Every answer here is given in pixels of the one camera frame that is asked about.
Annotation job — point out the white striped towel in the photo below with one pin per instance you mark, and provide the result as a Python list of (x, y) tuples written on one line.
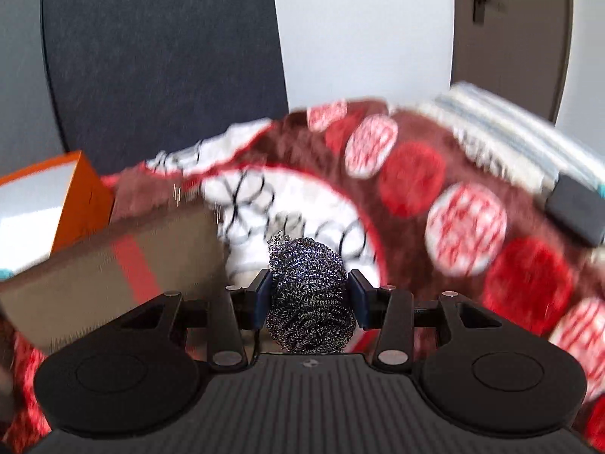
[(510, 142)]

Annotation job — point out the grey blue sofa backrest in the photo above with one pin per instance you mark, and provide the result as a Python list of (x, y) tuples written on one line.
[(122, 80)]

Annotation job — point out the red brown floral blanket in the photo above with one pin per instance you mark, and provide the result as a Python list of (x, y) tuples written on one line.
[(508, 353)]

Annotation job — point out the brown plaid zipper pouch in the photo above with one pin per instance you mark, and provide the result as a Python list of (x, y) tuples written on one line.
[(130, 262)]

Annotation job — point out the steel wool scouring ball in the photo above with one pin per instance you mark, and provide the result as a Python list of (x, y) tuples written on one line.
[(309, 310)]

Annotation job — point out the dark grey flat case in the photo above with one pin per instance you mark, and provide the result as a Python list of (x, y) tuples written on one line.
[(577, 210)]

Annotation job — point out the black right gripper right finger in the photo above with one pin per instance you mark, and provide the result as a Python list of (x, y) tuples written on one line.
[(389, 310)]

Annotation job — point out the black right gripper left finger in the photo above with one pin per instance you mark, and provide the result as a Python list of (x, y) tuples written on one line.
[(231, 310)]

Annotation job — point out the brown wooden door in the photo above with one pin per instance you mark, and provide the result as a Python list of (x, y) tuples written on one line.
[(516, 49)]

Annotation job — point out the orange cardboard box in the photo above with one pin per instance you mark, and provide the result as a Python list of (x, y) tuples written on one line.
[(47, 207)]

